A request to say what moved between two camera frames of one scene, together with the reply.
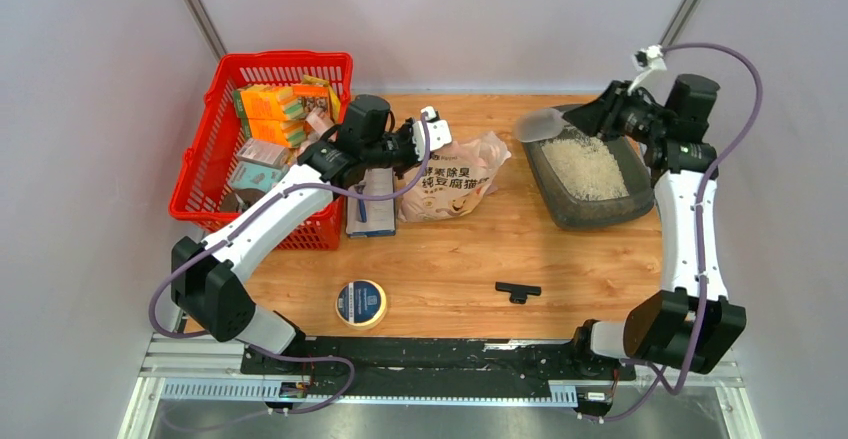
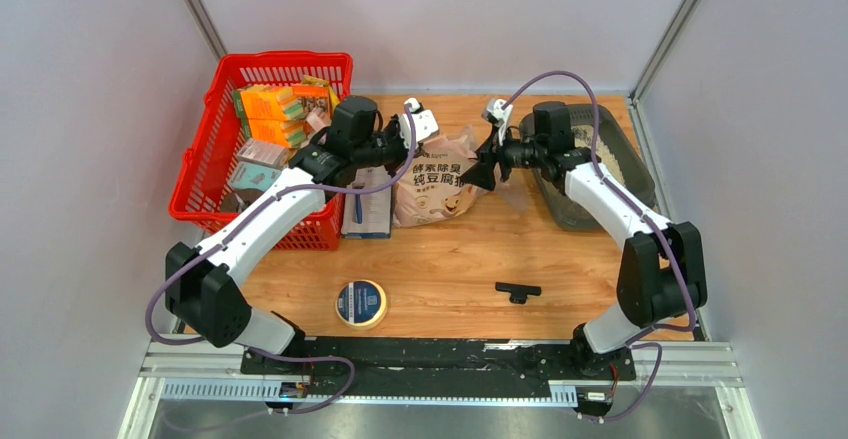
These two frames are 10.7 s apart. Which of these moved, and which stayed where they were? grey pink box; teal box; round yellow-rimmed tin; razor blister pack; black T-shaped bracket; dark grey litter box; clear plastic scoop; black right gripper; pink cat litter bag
Moved: clear plastic scoop; black right gripper; pink cat litter bag
Stayed: grey pink box; teal box; razor blister pack; round yellow-rimmed tin; black T-shaped bracket; dark grey litter box
